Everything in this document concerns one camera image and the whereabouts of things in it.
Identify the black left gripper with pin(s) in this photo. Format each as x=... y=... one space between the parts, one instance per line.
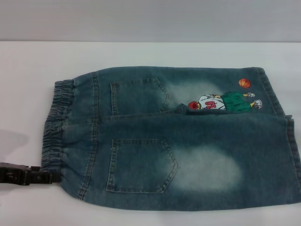
x=11 y=175

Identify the blue denim shorts with cartoon print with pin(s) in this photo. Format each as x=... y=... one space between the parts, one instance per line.
x=164 y=146

